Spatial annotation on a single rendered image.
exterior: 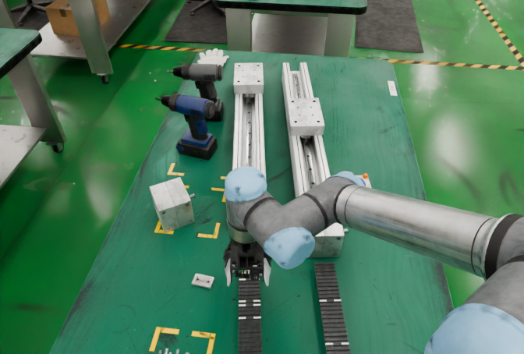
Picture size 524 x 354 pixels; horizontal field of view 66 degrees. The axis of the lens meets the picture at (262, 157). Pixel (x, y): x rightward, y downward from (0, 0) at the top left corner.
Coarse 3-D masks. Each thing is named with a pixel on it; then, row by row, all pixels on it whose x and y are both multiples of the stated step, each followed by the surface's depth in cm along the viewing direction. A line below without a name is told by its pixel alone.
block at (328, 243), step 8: (336, 224) 103; (320, 232) 101; (328, 232) 101; (336, 232) 101; (344, 232) 107; (320, 240) 102; (328, 240) 102; (336, 240) 102; (320, 248) 104; (328, 248) 104; (336, 248) 104; (312, 256) 106; (320, 256) 106; (328, 256) 106; (336, 256) 106
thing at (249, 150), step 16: (240, 96) 148; (256, 96) 148; (240, 112) 141; (256, 112) 141; (240, 128) 134; (256, 128) 134; (240, 144) 128; (256, 144) 128; (240, 160) 122; (256, 160) 128
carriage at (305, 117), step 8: (288, 104) 137; (296, 104) 137; (304, 104) 137; (312, 104) 137; (288, 112) 137; (296, 112) 134; (304, 112) 134; (312, 112) 134; (320, 112) 134; (296, 120) 131; (304, 120) 131; (312, 120) 131; (320, 120) 131; (296, 128) 129; (304, 128) 129; (312, 128) 129; (320, 128) 129; (304, 136) 134
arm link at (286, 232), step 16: (256, 208) 69; (272, 208) 68; (288, 208) 68; (304, 208) 68; (256, 224) 68; (272, 224) 66; (288, 224) 66; (304, 224) 67; (320, 224) 69; (256, 240) 70; (272, 240) 65; (288, 240) 64; (304, 240) 64; (272, 256) 66; (288, 256) 64; (304, 256) 67
